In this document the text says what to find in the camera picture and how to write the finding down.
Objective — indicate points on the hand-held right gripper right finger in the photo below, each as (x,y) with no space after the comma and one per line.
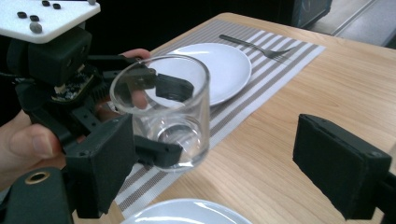
(336,168)

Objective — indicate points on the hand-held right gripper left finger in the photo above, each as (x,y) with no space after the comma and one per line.
(99,161)

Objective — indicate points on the clear drinking glass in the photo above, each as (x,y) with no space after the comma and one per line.
(174,124)

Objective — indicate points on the white plate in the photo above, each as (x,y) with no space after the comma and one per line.
(227,71)
(186,214)

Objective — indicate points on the silver fork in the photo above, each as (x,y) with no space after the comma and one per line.
(249,45)

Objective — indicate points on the grey white striped placemat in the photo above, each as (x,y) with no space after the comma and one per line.
(280,71)

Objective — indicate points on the black cabinet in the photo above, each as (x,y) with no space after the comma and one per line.
(311,11)

